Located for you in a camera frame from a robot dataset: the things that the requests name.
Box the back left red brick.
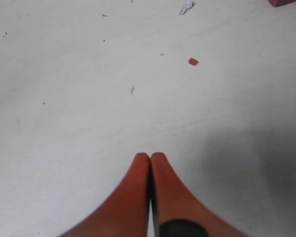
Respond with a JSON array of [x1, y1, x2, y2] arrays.
[[268, 0, 296, 7]]

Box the small red foam crumb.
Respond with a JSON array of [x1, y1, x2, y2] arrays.
[[188, 58, 199, 66]]

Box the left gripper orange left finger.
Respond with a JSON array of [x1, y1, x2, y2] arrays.
[[61, 153, 150, 237]]

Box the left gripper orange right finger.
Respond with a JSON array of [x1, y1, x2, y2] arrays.
[[150, 153, 239, 237]]

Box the white foam crumb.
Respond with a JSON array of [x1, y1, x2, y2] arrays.
[[180, 0, 194, 15]]

